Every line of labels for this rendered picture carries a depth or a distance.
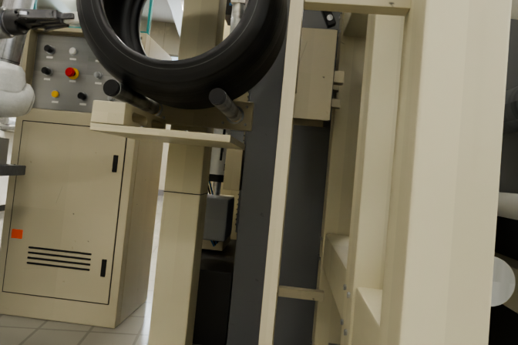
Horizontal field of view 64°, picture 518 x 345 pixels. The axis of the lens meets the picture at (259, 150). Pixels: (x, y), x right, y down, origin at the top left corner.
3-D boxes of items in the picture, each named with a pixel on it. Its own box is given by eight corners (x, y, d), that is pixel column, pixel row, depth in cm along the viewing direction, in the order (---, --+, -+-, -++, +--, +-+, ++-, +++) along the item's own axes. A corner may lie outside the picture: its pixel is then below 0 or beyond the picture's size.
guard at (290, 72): (272, 296, 142) (290, 93, 145) (277, 296, 141) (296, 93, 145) (242, 508, 52) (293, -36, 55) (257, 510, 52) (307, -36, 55)
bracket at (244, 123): (138, 122, 146) (141, 94, 146) (251, 132, 143) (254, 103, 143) (135, 120, 142) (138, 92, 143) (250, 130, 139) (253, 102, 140)
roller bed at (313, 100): (284, 124, 154) (291, 45, 156) (324, 127, 153) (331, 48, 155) (284, 117, 135) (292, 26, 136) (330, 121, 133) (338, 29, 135)
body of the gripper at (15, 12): (-1, 4, 119) (30, 1, 118) (18, 15, 128) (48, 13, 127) (0, 30, 119) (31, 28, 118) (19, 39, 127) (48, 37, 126)
